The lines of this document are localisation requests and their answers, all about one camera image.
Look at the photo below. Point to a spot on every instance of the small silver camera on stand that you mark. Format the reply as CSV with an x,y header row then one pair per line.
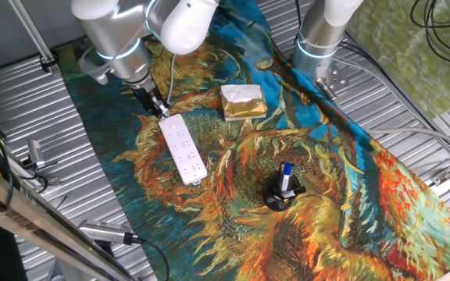
x,y
36,153

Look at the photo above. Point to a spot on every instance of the green patterned cloth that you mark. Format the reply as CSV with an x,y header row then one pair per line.
x,y
404,58

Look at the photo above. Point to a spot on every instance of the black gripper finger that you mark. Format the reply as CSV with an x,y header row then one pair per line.
x,y
165,109
156,110

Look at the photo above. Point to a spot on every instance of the blue pen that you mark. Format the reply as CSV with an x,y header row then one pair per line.
x,y
286,175

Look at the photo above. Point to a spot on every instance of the golden tissue pack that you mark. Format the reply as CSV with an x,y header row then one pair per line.
x,y
244,106

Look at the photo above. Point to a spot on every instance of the aluminium frame bar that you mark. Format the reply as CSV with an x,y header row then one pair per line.
x,y
14,203

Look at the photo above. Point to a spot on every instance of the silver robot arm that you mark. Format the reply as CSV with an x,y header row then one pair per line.
x,y
111,27

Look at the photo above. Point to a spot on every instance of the black pen holder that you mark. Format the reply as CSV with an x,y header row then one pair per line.
x,y
276,201

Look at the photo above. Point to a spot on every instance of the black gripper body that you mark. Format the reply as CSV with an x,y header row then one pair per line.
x,y
145,95

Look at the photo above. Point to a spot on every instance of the silver camera with black end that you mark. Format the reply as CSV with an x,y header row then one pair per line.
x,y
104,231

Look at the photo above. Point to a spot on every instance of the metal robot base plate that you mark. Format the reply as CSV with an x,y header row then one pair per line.
x,y
336,78

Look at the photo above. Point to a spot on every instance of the black pen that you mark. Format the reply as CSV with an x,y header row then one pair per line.
x,y
297,191

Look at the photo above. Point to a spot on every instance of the metal pole with clamp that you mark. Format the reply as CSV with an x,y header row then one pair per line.
x,y
33,36

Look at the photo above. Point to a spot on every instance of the sunflower painting table cloth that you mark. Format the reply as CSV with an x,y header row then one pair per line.
x,y
229,175

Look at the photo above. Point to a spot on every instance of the white power strip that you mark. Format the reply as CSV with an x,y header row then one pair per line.
x,y
182,148

